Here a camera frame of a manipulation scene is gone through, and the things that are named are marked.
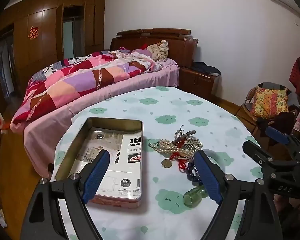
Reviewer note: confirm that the dark folded clothes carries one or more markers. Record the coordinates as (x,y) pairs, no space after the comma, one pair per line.
(205,68)

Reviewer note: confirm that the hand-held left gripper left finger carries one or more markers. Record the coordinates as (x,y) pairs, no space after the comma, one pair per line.
(97,176)

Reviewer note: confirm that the brown wooden wardrobe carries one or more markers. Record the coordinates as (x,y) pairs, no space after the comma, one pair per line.
(45,37)

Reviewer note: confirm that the orange patterned cushion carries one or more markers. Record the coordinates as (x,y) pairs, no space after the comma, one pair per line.
(268,102)

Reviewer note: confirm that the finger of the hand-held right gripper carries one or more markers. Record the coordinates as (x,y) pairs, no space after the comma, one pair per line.
(277,133)
(265,160)

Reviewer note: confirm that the cloud print tablecloth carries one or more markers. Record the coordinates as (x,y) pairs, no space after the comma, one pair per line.
(170,107)

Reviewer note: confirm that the pink bed sheet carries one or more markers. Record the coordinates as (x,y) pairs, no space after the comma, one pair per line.
(60,125)

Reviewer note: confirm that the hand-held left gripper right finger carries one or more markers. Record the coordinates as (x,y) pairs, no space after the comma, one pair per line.
(207,177)

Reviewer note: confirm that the wooden nightstand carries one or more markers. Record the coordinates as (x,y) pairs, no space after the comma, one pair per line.
(197,81)

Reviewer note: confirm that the floral pillow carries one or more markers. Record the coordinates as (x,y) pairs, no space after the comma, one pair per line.
(158,50)

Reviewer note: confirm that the rectangular metal tin box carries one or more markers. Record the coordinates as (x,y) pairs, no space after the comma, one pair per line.
(72,152)

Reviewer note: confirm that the red hanging garment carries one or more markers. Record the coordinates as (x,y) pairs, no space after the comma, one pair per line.
(296,75)

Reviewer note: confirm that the wicker chair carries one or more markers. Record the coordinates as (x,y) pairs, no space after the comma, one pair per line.
(247,110)

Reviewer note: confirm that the printed paper sheet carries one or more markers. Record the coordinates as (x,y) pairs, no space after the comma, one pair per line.
(125,165)

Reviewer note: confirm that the green jade bangle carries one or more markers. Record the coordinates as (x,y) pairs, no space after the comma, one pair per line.
(192,198)

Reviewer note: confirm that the red paper decoration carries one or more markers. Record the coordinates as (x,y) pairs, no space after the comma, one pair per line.
(33,32)

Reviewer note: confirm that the patchwork quilt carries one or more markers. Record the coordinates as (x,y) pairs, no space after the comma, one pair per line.
(75,82)

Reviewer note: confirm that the wooden bed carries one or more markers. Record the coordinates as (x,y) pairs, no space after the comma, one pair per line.
(180,45)

